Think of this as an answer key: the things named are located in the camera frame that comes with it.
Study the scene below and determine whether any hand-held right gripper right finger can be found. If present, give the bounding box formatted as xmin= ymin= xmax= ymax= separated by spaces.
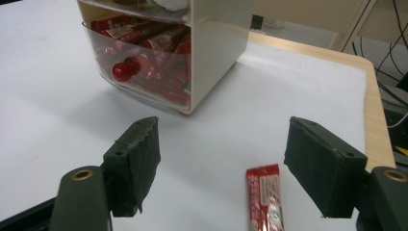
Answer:
xmin=283 ymin=115 xmax=369 ymax=219

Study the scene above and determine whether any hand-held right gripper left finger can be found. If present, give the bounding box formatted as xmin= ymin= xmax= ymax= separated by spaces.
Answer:
xmin=102 ymin=115 xmax=162 ymax=218

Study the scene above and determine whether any red snack packet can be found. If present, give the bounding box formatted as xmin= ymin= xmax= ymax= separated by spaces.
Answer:
xmin=245 ymin=163 xmax=286 ymax=231

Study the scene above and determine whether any clear drawer with red knob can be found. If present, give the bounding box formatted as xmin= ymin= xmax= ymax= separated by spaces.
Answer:
xmin=82 ymin=16 xmax=192 ymax=109

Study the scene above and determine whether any pile of red packets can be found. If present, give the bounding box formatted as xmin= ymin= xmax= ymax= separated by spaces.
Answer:
xmin=89 ymin=15 xmax=192 ymax=105

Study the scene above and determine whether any white drawer cabinet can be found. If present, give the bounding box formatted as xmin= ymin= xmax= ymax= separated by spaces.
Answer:
xmin=76 ymin=0 xmax=255 ymax=116

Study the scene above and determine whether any black equipment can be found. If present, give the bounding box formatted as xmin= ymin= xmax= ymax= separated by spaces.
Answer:
xmin=383 ymin=71 xmax=408 ymax=150

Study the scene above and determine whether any white metal stand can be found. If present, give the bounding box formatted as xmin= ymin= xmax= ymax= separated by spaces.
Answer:
xmin=339 ymin=0 xmax=374 ymax=53

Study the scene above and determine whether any small black box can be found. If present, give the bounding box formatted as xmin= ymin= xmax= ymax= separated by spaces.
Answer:
xmin=250 ymin=13 xmax=265 ymax=32

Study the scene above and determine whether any white cable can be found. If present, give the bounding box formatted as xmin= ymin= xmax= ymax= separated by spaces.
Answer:
xmin=387 ymin=111 xmax=408 ymax=129

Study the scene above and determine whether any black cable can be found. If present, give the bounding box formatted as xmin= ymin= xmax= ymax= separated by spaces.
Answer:
xmin=350 ymin=0 xmax=408 ymax=109

